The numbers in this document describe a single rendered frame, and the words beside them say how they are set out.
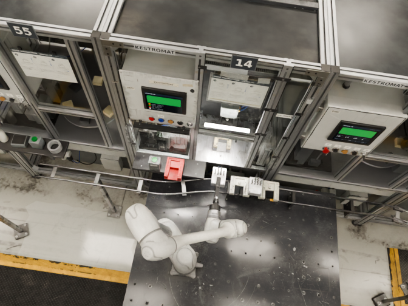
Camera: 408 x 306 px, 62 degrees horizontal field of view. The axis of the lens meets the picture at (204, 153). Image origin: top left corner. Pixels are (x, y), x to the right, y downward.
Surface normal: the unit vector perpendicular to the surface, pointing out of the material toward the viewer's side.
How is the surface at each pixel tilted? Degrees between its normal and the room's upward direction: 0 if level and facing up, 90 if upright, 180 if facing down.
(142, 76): 90
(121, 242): 0
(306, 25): 0
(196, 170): 0
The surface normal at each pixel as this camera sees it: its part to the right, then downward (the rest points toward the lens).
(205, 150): 0.07, -0.46
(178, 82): -0.13, 0.87
